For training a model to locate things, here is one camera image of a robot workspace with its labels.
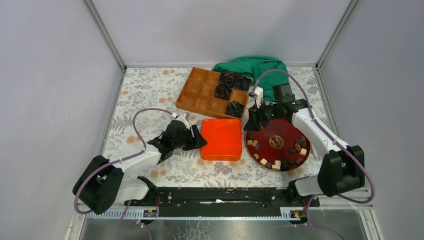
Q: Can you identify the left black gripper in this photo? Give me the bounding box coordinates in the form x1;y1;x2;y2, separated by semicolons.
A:
172;124;207;152

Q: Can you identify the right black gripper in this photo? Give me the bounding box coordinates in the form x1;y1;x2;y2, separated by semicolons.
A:
243;98;281;133

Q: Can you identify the orange box lid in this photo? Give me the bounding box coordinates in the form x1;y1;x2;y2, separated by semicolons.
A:
200;119;243;151

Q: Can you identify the red round plate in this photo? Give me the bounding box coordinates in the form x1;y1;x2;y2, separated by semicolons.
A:
245;118;312;172

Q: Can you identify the orange chocolate box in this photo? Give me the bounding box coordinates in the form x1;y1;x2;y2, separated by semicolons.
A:
200;147;243;161

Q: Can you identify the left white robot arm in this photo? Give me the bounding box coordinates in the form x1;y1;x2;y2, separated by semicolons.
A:
72;120;207;215

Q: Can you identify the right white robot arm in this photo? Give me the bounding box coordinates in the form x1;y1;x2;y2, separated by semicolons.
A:
244;83;369;206

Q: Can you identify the dark rolled fabric front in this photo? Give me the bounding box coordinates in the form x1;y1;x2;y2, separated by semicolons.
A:
225;100;245;119

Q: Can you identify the dark rolled fabric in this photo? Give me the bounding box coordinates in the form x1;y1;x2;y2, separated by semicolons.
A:
214;85;232;100
219;71;253;91
225;100;245;119

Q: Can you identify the dark rolled fabric middle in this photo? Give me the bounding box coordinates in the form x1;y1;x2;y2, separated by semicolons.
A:
214;85;232;100

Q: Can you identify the wooden compartment organizer tray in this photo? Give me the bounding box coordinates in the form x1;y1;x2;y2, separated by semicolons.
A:
175;67;248;120

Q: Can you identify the dark rolled fabric back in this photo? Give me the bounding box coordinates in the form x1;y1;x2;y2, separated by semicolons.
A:
219;71;253;91

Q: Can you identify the floral table mat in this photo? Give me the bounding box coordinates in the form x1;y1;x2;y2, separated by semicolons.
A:
102;67;321;187

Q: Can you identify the green cloth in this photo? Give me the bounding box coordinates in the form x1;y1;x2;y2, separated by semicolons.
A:
212;55;289;101

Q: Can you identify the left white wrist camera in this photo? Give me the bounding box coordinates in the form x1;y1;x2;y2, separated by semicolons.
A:
172;112;191;129

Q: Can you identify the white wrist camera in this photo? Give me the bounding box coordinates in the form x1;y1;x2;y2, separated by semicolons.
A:
172;112;191;129
248;86;264;108

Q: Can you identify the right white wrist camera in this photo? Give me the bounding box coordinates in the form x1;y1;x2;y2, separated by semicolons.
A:
248;86;264;108

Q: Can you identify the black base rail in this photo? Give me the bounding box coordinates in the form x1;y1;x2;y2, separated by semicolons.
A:
130;187;320;218

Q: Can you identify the aluminium frame rail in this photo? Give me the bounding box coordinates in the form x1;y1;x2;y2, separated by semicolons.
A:
65;196;381;240

